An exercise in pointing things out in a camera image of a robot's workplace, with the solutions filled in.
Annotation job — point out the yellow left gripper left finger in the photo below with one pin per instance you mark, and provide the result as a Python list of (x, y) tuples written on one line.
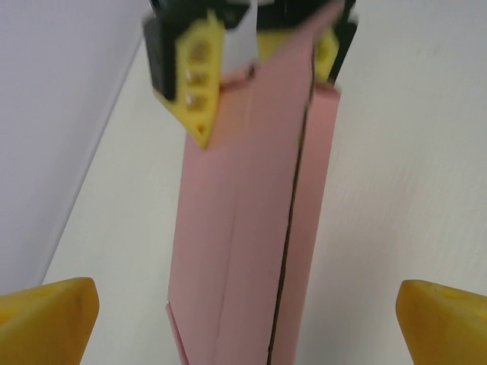
[(42, 323)]

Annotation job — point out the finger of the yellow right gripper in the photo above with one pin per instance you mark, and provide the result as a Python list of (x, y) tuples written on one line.
[(198, 76), (331, 53)]

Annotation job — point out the pink paper box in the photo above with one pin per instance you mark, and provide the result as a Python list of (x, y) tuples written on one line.
[(258, 197)]

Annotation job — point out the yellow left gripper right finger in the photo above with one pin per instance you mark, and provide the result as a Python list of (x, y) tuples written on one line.
[(449, 327)]

